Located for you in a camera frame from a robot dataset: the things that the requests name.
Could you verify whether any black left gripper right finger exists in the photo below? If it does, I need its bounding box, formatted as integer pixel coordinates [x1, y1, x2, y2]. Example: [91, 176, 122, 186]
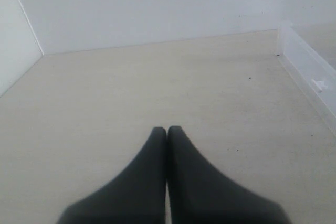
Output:
[167, 126, 286, 223]

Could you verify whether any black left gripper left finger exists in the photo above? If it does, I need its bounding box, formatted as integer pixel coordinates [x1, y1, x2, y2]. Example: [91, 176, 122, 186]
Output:
[58, 127, 167, 223]

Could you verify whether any clear plastic tray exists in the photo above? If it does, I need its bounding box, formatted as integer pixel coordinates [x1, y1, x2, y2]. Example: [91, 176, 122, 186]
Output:
[276, 21, 335, 132]

